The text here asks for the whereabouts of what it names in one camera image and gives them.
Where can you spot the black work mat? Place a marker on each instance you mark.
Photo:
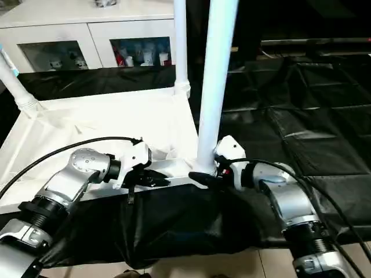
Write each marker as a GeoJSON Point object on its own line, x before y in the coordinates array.
{"type": "Point", "coordinates": [301, 116]}

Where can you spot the white upturned plastic table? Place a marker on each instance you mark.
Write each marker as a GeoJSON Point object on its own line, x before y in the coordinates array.
{"type": "Point", "coordinates": [87, 121]}

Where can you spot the white glass-door cabinet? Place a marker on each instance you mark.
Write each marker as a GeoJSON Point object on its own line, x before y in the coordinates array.
{"type": "Point", "coordinates": [87, 26]}

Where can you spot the grey crumpled object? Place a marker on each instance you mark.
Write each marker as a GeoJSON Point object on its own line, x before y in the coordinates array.
{"type": "Point", "coordinates": [105, 2]}

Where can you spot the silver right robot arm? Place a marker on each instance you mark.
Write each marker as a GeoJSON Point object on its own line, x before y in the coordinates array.
{"type": "Point", "coordinates": [284, 197]}

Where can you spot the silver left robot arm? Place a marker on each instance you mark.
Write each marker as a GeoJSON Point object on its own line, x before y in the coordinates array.
{"type": "Point", "coordinates": [64, 185]}

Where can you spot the white plastic table leg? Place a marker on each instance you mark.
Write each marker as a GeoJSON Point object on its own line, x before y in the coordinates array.
{"type": "Point", "coordinates": [215, 75]}
{"type": "Point", "coordinates": [181, 46]}
{"type": "Point", "coordinates": [17, 87]}

